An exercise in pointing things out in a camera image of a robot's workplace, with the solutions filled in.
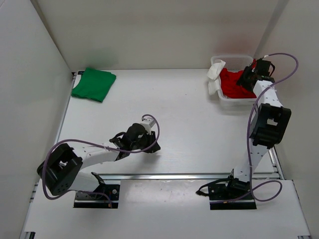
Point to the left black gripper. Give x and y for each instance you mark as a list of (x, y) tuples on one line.
[(151, 138)]

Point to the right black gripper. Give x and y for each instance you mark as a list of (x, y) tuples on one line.
[(248, 73)]

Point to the red t shirt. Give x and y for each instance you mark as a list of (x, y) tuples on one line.
[(228, 79)]

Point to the green t shirt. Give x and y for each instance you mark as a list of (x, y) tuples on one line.
[(94, 85)]

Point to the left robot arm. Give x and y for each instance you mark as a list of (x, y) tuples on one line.
[(62, 170)]

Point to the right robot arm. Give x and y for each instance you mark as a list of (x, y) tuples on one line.
[(267, 124)]

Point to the white plastic basket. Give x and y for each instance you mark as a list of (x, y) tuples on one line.
[(234, 60)]

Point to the white t shirt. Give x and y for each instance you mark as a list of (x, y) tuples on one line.
[(213, 74)]

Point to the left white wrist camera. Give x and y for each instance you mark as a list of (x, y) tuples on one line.
[(148, 123)]

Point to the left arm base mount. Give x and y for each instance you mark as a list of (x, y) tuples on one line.
[(96, 196)]

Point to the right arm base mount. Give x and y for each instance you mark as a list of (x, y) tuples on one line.
[(222, 198)]

